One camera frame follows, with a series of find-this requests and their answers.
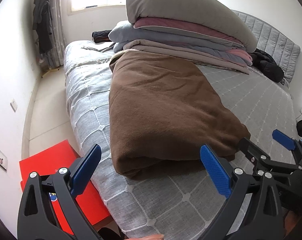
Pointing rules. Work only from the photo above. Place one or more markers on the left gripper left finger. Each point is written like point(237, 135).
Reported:
point(84, 169)

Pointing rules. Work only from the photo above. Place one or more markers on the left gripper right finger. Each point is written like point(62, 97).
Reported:
point(263, 219)

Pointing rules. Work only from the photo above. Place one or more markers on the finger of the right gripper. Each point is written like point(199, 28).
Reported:
point(263, 162)
point(294, 146)

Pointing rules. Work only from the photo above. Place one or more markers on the brown coat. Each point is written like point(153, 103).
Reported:
point(162, 108)

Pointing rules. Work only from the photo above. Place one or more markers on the dark clothing at bed end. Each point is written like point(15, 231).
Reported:
point(101, 36)

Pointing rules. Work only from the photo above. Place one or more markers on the hanging dark clothes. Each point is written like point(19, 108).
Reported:
point(42, 24)

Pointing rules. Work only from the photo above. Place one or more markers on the person's left hand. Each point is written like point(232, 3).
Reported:
point(151, 237)

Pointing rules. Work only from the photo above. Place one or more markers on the grey quilted bed mattress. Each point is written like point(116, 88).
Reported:
point(175, 198)

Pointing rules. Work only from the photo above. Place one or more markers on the black jacket on bed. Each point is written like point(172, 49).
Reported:
point(267, 65)

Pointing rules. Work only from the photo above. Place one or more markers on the grey padded headboard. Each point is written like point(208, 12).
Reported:
point(283, 50)

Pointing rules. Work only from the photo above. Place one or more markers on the beige folded blanket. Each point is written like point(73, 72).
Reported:
point(186, 53)

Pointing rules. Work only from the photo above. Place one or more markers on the blue-grey folded blanket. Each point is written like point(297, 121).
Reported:
point(124, 32)

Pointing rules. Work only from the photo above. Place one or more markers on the grey curtain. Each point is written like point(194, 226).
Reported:
point(58, 38)

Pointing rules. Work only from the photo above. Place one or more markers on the wall switch plate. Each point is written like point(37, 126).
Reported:
point(3, 160)

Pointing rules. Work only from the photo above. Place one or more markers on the wall socket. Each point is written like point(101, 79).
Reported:
point(14, 105)

